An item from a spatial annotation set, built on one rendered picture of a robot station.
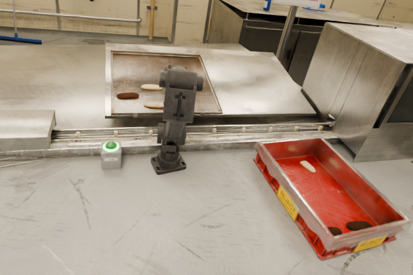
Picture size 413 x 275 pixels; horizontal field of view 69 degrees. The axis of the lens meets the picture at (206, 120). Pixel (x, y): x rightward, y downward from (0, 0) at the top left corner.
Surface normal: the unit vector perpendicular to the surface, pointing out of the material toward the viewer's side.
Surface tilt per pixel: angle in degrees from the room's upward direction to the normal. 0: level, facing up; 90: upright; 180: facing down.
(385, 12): 88
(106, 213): 0
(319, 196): 0
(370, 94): 90
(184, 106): 66
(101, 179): 0
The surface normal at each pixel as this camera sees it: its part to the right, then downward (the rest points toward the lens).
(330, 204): 0.15, -0.83
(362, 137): -0.96, 0.02
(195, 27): 0.25, 0.55
